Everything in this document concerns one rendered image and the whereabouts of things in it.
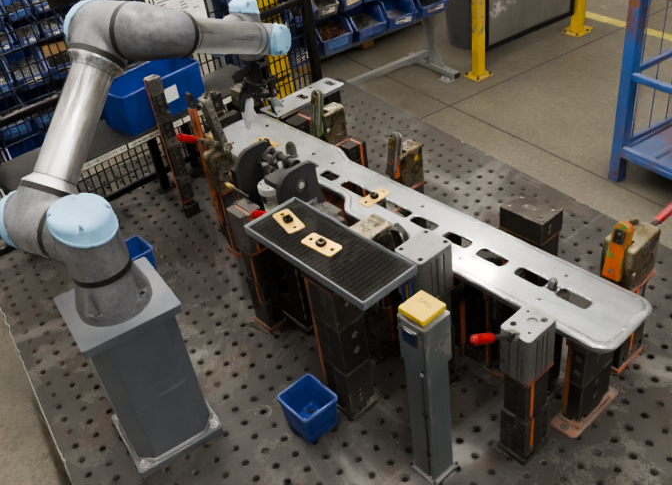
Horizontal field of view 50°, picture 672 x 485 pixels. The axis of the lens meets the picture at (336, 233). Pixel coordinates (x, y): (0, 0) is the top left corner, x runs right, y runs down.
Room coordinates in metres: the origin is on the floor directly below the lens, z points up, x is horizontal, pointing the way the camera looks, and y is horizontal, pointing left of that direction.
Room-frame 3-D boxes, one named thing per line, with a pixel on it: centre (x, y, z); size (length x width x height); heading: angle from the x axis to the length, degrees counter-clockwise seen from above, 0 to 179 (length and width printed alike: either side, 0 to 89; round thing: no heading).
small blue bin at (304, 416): (1.08, 0.12, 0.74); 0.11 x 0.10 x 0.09; 36
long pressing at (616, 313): (1.49, -0.13, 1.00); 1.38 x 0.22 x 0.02; 36
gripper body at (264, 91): (1.86, 0.14, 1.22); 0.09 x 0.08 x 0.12; 36
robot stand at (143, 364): (1.13, 0.46, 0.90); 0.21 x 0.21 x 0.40; 28
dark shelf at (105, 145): (2.12, 0.58, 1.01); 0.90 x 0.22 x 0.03; 126
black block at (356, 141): (1.83, -0.09, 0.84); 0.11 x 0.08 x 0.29; 126
